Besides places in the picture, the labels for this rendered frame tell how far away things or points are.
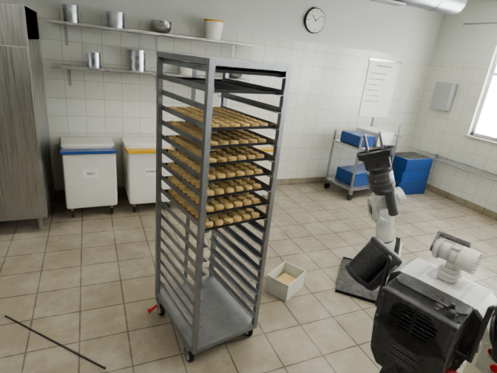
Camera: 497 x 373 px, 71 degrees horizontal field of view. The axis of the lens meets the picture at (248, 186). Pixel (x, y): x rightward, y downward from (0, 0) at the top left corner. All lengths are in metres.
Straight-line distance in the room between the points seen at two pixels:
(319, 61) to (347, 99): 0.81
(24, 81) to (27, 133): 0.45
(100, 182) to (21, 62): 1.34
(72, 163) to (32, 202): 0.53
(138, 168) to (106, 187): 0.40
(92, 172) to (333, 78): 3.59
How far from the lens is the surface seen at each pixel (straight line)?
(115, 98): 4.56
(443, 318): 1.04
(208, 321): 2.55
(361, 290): 3.37
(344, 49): 5.68
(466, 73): 6.50
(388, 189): 1.31
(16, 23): 3.68
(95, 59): 4.28
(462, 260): 1.15
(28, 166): 3.81
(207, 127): 1.68
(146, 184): 4.16
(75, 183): 4.10
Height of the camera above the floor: 1.84
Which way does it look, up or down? 20 degrees down
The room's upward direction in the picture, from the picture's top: 6 degrees clockwise
